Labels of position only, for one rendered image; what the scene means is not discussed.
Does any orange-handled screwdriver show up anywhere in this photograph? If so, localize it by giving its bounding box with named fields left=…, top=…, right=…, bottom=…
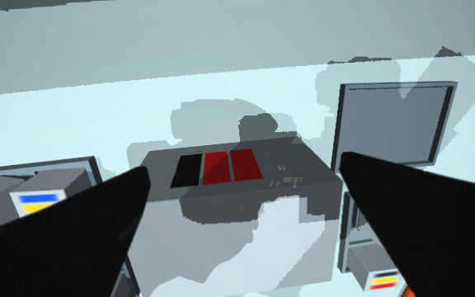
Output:
left=402, top=286, right=415, bottom=297

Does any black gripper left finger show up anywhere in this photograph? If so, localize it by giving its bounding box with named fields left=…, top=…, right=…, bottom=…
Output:
left=0, top=166, right=151, bottom=297

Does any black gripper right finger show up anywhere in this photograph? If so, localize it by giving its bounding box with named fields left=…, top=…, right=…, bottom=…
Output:
left=340, top=152, right=475, bottom=297

